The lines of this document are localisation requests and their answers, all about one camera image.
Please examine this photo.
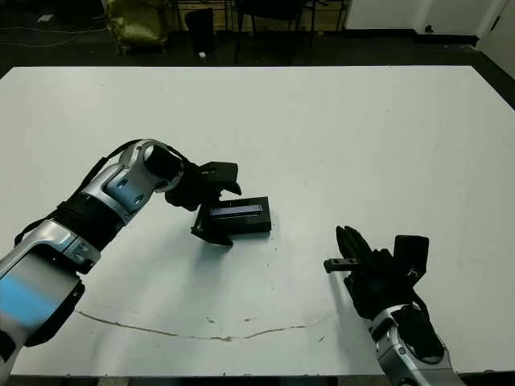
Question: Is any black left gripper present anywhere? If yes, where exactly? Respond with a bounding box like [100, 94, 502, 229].
[163, 159, 242, 247]

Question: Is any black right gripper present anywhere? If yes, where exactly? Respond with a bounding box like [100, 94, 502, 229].
[323, 225, 416, 322]

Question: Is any black box lid silver print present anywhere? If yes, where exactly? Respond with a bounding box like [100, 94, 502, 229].
[200, 195, 273, 242]

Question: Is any black waste bin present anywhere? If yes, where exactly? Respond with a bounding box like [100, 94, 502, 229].
[184, 7, 216, 55]

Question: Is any yellow green sack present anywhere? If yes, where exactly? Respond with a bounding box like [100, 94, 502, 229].
[104, 0, 170, 53]

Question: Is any black office chair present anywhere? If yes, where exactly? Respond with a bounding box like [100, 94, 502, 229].
[236, 0, 315, 64]

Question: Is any white door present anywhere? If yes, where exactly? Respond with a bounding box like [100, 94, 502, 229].
[478, 0, 515, 61]

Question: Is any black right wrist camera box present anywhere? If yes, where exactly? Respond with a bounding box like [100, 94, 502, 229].
[392, 235, 430, 281]

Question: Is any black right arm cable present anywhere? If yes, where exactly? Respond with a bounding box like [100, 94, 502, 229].
[406, 295, 431, 322]

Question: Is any thin light floor cable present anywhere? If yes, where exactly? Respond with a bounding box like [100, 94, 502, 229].
[0, 18, 108, 48]

